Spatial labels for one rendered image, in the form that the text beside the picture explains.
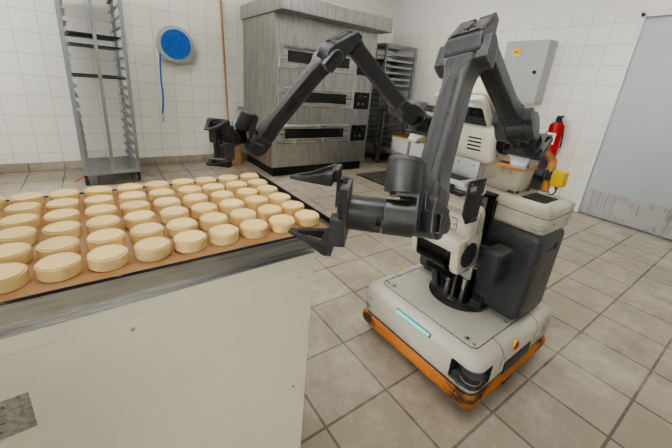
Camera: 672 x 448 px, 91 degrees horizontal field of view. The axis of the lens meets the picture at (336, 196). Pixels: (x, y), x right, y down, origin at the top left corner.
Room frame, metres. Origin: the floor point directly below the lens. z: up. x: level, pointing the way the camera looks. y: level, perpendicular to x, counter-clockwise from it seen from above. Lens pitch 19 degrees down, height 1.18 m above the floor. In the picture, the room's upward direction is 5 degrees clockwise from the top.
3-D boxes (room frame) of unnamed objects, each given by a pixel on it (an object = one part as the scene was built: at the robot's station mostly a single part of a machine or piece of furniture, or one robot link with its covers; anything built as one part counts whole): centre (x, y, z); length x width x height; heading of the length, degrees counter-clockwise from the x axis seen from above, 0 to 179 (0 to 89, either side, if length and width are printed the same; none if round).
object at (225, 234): (0.52, 0.19, 0.91); 0.05 x 0.05 x 0.02
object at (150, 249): (0.45, 0.28, 0.91); 0.05 x 0.05 x 0.02
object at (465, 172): (1.18, -0.40, 0.87); 0.28 x 0.16 x 0.22; 38
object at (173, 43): (4.19, 2.06, 1.10); 0.41 x 0.15 x 1.10; 127
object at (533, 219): (1.42, -0.70, 0.59); 0.55 x 0.34 x 0.83; 38
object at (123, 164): (3.42, 2.48, 0.93); 0.64 x 0.51 x 1.78; 40
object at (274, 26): (4.69, 0.46, 1.00); 1.56 x 1.20 x 2.01; 127
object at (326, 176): (0.50, 0.03, 1.02); 0.09 x 0.07 x 0.07; 83
